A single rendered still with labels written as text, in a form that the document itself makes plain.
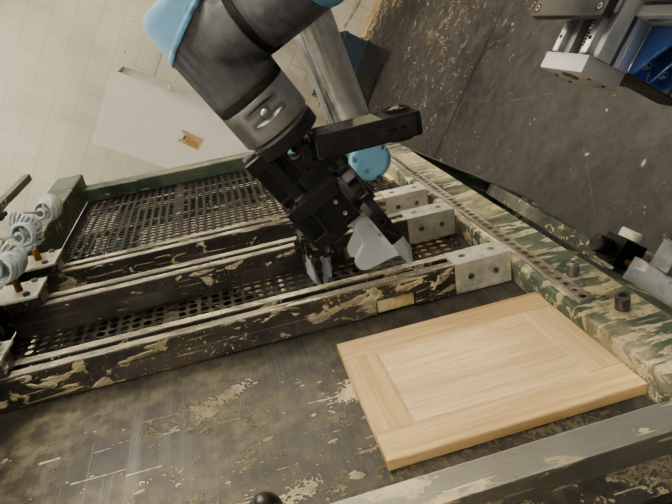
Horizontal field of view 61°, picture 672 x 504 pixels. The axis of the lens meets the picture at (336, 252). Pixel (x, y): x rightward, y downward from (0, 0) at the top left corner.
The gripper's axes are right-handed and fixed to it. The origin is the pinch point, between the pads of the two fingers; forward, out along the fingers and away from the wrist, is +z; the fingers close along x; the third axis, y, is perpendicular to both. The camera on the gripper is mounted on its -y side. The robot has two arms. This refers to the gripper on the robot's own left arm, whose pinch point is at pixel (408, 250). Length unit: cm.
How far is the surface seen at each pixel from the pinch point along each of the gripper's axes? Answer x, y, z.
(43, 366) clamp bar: -42, 65, -6
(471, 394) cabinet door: -10.5, 6.4, 33.1
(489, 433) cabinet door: -1.9, 7.6, 32.6
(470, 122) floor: -259, -80, 109
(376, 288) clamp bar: -42, 9, 26
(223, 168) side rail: -178, 34, 17
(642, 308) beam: -15, -25, 47
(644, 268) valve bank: -28, -33, 52
